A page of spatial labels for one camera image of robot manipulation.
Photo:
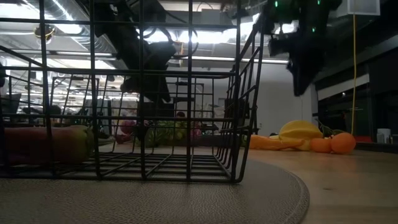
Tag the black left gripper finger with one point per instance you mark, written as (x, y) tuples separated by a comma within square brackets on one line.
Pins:
[(158, 90), (133, 85)]

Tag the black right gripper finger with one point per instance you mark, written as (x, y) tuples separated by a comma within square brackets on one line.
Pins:
[(303, 79)]

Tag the purple grape bunch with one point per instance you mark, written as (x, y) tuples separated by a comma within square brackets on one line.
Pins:
[(127, 128)]

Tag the yellow starfruit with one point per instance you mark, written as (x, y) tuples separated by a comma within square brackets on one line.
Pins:
[(300, 130)]

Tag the orange carrot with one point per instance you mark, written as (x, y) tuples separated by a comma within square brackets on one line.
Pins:
[(267, 143)]

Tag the orange tangerine bunch with stem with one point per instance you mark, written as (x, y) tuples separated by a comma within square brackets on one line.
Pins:
[(342, 143)]

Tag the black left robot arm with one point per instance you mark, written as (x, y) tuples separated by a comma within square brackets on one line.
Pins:
[(124, 37)]

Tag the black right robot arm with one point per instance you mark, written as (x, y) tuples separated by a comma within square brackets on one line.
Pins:
[(298, 15)]

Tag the grey ceiling unit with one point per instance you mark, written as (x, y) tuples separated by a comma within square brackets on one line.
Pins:
[(211, 17)]

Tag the white ceiling box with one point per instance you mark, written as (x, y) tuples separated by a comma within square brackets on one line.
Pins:
[(363, 7)]

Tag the small red object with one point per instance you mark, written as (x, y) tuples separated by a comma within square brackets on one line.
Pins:
[(363, 139)]

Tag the round brass ceiling fixture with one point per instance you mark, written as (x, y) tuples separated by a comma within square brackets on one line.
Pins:
[(51, 31)]

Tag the round beige placemat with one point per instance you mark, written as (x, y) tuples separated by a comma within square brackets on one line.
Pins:
[(155, 202)]

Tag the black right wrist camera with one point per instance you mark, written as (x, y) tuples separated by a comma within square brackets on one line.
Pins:
[(279, 45)]

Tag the silver ventilation duct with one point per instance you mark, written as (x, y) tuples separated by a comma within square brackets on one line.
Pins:
[(66, 12)]

